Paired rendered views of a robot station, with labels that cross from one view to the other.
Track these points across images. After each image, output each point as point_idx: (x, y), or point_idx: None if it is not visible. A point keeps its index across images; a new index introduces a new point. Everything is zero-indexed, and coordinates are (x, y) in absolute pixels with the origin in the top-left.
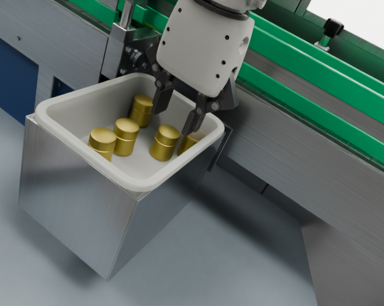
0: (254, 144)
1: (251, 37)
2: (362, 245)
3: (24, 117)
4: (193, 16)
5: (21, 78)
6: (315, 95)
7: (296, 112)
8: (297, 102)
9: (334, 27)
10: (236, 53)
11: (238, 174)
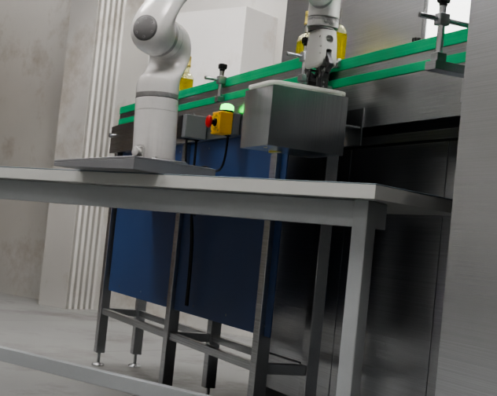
0: (373, 107)
1: (366, 59)
2: (422, 119)
3: None
4: (311, 38)
5: (266, 155)
6: (392, 64)
7: None
8: (387, 72)
9: (414, 40)
10: (325, 41)
11: None
